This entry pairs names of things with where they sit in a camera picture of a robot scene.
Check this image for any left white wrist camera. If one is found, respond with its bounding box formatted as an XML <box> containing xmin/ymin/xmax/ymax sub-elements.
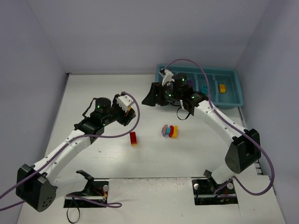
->
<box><xmin>116</xmin><ymin>95</ymin><xmax>134</xmax><ymax>112</ymax></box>

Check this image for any teal four-compartment tray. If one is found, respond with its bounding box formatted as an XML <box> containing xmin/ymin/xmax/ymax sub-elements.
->
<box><xmin>168</xmin><ymin>63</ymin><xmax>244</xmax><ymax>109</ymax></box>

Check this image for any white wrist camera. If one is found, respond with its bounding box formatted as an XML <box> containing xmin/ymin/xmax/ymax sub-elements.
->
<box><xmin>159</xmin><ymin>69</ymin><xmax>174</xmax><ymax>86</ymax></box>
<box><xmin>116</xmin><ymin>95</ymin><xmax>134</xmax><ymax>112</ymax></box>

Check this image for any multicolor lego stack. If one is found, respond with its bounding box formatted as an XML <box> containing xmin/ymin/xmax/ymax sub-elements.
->
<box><xmin>161</xmin><ymin>125</ymin><xmax>178</xmax><ymax>139</ymax></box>

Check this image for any teal rectangular lego brick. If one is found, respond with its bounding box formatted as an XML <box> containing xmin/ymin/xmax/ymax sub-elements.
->
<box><xmin>201</xmin><ymin>85</ymin><xmax>208</xmax><ymax>95</ymax></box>

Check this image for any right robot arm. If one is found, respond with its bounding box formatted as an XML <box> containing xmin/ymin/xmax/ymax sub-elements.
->
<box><xmin>142</xmin><ymin>70</ymin><xmax>261</xmax><ymax>185</ymax></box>

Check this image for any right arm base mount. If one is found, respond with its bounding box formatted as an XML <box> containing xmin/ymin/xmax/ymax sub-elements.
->
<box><xmin>192</xmin><ymin>170</ymin><xmax>238</xmax><ymax>206</ymax></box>

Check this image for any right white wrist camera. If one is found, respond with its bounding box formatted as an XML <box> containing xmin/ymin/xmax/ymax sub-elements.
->
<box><xmin>159</xmin><ymin>69</ymin><xmax>174</xmax><ymax>86</ymax></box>

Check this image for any red yellow teal lego stack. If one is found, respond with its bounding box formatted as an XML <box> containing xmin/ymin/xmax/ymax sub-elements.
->
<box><xmin>129</xmin><ymin>132</ymin><xmax>138</xmax><ymax>146</ymax></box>

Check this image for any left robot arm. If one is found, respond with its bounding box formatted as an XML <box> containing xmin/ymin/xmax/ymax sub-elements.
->
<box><xmin>16</xmin><ymin>92</ymin><xmax>140</xmax><ymax>212</ymax></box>

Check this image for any yellow striped lego brick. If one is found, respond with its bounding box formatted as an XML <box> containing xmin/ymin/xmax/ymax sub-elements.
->
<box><xmin>219</xmin><ymin>84</ymin><xmax>226</xmax><ymax>94</ymax></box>

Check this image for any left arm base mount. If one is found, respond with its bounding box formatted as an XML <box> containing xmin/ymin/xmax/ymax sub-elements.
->
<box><xmin>64</xmin><ymin>170</ymin><xmax>109</xmax><ymax>208</ymax></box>

